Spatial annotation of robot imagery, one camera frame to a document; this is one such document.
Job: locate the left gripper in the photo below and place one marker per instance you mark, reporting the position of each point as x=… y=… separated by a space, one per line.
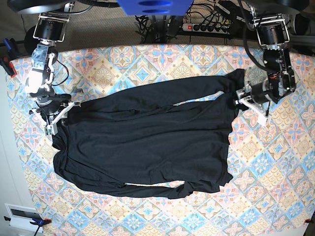
x=256 y=94

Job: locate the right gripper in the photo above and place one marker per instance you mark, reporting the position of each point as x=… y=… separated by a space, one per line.
x=49 y=105

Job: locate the black t-shirt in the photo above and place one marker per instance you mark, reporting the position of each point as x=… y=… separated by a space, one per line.
x=166 y=139

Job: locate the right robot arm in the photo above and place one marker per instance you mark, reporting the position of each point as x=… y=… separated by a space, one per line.
x=49 y=30

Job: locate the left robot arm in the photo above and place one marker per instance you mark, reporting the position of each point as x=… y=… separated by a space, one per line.
x=273 y=37

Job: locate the black round speaker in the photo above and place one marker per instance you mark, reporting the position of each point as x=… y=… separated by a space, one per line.
x=30 y=42

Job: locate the orange black clamp left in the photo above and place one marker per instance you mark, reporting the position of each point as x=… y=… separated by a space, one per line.
x=8 y=67

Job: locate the blue clamp upper left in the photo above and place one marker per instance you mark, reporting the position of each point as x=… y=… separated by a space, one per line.
x=9 y=44

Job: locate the white power strip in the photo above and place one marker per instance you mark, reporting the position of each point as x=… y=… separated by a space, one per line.
x=205 y=28

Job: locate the patterned tablecloth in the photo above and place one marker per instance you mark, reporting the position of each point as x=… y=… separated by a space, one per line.
x=273 y=166

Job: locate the white floor vent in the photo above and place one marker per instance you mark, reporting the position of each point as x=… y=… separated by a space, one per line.
x=21 y=217

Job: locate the blue orange clamp lower left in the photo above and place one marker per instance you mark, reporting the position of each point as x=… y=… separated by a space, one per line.
x=39 y=222

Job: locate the orange clamp lower right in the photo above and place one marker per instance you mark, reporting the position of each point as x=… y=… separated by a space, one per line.
x=309 y=221

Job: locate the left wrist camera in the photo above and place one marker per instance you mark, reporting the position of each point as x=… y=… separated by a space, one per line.
x=263 y=120

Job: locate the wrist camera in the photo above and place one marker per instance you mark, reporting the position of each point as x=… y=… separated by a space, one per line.
x=263 y=120
x=50 y=129

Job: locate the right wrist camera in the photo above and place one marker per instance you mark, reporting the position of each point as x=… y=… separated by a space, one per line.
x=50 y=129

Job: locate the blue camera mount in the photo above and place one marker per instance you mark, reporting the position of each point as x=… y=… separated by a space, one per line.
x=155 y=7

